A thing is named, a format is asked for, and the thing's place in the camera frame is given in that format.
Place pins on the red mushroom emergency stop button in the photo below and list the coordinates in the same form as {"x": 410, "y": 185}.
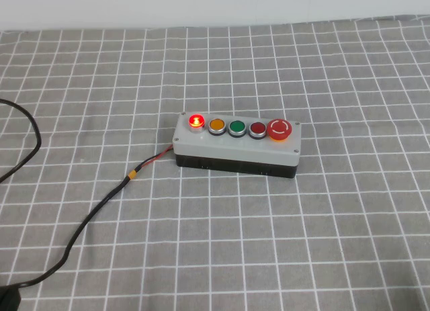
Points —
{"x": 279, "y": 128}

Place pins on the red indicator lamp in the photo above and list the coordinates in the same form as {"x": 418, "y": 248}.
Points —
{"x": 196, "y": 122}

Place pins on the green round push button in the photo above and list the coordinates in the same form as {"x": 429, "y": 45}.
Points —
{"x": 237, "y": 127}

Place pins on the grey white checked tablecloth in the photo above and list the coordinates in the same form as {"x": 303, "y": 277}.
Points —
{"x": 302, "y": 223}

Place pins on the dark red round push button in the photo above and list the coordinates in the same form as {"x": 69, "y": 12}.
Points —
{"x": 257, "y": 128}

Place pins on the grey black button control box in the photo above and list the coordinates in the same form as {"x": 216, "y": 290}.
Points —
{"x": 235, "y": 150}

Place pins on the black power adapter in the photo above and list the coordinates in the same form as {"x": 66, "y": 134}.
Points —
{"x": 8, "y": 299}

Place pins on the yellow round push button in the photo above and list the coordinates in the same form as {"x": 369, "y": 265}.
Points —
{"x": 216, "y": 125}

